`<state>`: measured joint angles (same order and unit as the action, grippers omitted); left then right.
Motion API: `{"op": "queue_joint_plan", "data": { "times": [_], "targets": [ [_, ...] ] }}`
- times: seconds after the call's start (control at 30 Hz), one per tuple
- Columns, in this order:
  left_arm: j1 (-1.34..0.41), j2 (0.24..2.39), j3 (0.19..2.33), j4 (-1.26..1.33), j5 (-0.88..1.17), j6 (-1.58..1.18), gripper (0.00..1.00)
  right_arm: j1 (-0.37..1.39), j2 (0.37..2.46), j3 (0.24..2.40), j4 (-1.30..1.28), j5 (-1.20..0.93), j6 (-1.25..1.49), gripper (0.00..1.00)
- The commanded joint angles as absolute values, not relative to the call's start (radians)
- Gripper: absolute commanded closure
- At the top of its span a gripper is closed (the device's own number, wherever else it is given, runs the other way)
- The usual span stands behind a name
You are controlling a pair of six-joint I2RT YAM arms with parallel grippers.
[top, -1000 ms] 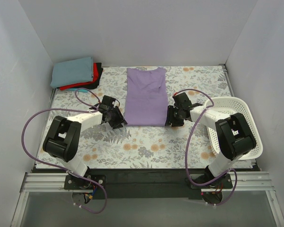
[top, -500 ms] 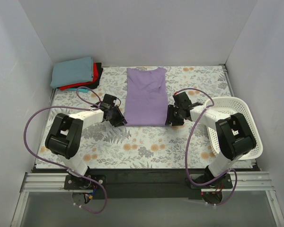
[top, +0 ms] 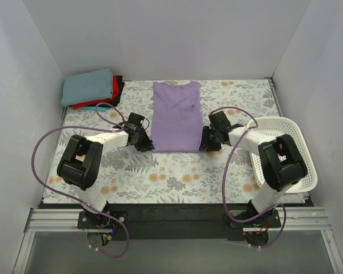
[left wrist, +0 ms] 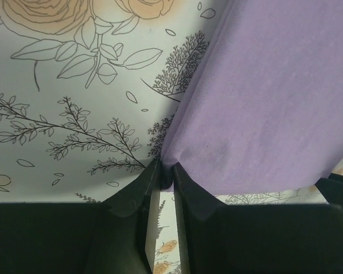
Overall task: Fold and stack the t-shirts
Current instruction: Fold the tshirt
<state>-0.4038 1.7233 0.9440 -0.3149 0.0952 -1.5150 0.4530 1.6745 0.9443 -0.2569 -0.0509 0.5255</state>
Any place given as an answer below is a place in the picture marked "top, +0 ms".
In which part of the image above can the aluminium frame rail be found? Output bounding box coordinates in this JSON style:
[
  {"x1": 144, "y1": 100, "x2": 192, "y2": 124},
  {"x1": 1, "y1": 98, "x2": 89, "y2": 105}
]
[{"x1": 14, "y1": 204, "x2": 343, "y2": 273}]

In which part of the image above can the folded teal t shirt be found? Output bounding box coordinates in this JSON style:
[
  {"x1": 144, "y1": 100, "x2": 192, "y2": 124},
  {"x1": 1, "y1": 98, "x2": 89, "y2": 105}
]
[{"x1": 84, "y1": 106, "x2": 107, "y2": 112}]

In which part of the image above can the folded red t shirt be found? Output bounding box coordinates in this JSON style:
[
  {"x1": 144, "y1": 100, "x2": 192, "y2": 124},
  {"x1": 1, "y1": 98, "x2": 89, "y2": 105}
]
[{"x1": 71, "y1": 77, "x2": 113, "y2": 109}]

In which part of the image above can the floral table cloth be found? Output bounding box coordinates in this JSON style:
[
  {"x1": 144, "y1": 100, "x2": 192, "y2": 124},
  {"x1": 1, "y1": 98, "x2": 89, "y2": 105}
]
[{"x1": 43, "y1": 79, "x2": 278, "y2": 204}]

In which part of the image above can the purple t shirt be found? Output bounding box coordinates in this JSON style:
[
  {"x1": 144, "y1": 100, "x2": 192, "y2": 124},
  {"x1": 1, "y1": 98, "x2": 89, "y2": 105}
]
[{"x1": 151, "y1": 81, "x2": 204, "y2": 153}]

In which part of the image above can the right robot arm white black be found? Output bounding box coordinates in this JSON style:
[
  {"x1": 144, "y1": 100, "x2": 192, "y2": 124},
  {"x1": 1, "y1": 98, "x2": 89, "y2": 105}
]
[{"x1": 200, "y1": 108, "x2": 308, "y2": 227}]

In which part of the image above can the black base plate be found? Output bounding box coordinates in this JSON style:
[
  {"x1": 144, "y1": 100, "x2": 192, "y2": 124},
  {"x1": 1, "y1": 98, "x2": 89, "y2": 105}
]
[{"x1": 77, "y1": 204, "x2": 283, "y2": 241}]

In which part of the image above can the folded grey-blue t shirt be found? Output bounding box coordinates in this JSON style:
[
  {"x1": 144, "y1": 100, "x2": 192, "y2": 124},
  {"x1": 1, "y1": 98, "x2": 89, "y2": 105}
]
[{"x1": 61, "y1": 68, "x2": 113, "y2": 107}]

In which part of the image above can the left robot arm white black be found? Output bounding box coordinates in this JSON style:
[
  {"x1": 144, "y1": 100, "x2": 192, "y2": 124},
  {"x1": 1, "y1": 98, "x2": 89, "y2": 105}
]
[{"x1": 57, "y1": 112, "x2": 154, "y2": 228}]

